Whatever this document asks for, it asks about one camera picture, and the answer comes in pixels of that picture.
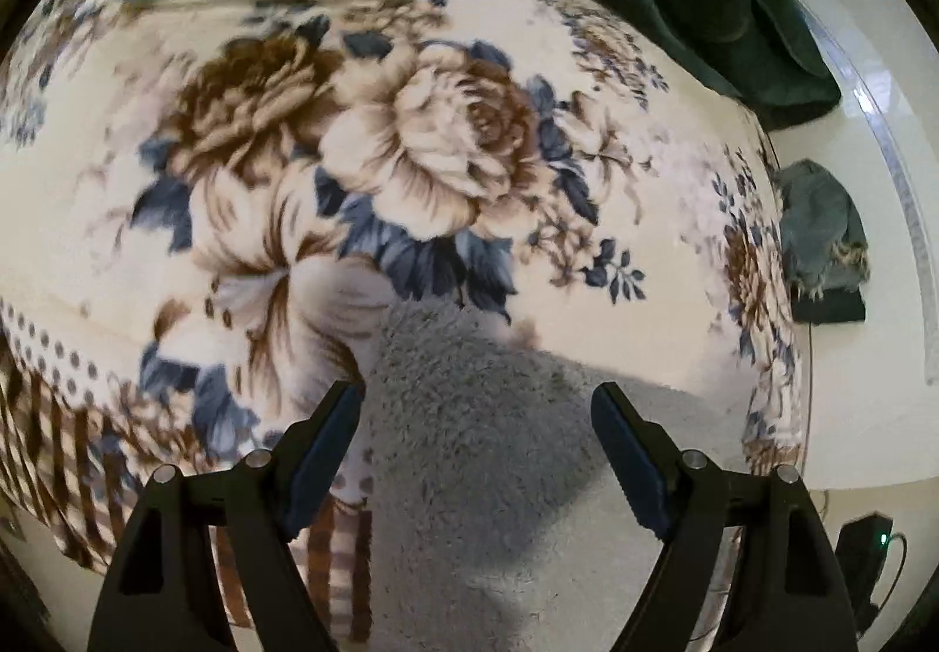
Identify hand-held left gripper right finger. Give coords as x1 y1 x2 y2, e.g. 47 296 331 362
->
590 382 859 652

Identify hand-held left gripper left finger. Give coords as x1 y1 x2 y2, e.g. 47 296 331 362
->
86 379 366 652

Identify grey fleece pants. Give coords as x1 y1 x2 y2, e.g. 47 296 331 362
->
341 306 758 652

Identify black power adapter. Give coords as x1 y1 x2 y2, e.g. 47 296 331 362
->
835 512 897 633

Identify crumpled blue jeans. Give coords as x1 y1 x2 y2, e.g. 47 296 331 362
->
776 158 872 301

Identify floral printed blanket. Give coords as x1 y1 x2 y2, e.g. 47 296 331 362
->
0 0 809 646

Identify white bed headboard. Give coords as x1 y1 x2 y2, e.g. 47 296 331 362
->
749 0 939 481

